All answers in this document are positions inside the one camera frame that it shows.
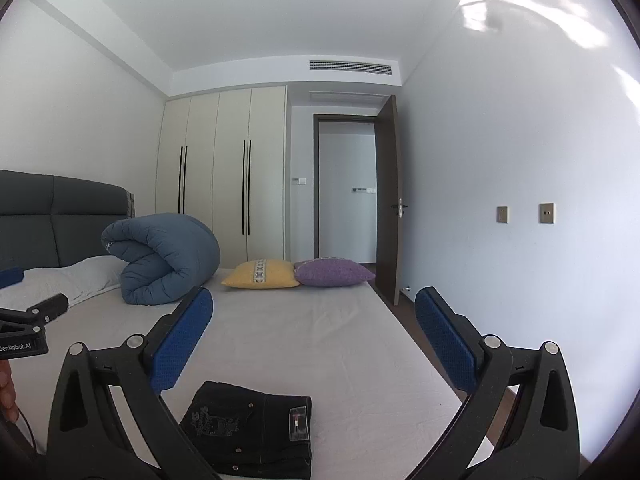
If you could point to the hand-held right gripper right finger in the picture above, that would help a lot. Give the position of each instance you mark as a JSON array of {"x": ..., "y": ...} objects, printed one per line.
[{"x": 445, "y": 342}]

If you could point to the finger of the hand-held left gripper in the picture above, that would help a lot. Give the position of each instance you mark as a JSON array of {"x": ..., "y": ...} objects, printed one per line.
[
  {"x": 47, "y": 306},
  {"x": 11, "y": 277}
]

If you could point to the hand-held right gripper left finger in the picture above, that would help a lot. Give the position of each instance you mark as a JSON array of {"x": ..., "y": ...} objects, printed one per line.
[{"x": 182, "y": 340}]

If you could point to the black pants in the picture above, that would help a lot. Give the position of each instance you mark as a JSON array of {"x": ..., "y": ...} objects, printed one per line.
[{"x": 250, "y": 430}]

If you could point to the person's left hand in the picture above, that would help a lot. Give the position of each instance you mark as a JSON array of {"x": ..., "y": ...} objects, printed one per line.
[{"x": 7, "y": 390}]

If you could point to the white pillow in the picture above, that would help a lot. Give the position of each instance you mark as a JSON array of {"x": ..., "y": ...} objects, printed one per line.
[{"x": 75, "y": 275}]

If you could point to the grey padded headboard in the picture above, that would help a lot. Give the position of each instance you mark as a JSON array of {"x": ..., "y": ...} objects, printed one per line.
[{"x": 60, "y": 225}]

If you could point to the rolled blue quilt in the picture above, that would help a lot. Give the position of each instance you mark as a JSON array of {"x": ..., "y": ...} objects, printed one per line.
[{"x": 170, "y": 255}]

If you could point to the yellow pillow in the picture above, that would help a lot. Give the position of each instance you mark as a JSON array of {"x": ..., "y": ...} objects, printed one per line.
[{"x": 240, "y": 275}]

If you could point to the dark brown door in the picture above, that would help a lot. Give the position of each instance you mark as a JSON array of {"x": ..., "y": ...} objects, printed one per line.
[{"x": 390, "y": 250}]

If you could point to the bed with white sheet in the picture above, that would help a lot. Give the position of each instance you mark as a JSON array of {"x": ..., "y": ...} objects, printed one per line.
[{"x": 310, "y": 340}]

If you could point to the purple pillow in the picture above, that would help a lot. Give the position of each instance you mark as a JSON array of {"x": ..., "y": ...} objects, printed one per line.
[{"x": 332, "y": 272}]

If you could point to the cream wardrobe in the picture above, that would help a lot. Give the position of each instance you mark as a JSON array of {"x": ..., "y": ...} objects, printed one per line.
[{"x": 230, "y": 170}]

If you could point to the ceiling air vent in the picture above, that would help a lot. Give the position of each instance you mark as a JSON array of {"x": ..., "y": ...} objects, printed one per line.
[{"x": 350, "y": 66}]

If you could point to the grey wall socket plate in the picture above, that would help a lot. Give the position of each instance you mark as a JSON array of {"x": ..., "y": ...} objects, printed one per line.
[
  {"x": 546, "y": 213},
  {"x": 502, "y": 214}
]

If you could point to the dark door frame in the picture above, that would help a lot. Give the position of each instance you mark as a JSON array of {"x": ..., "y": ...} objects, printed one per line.
[{"x": 316, "y": 185}]

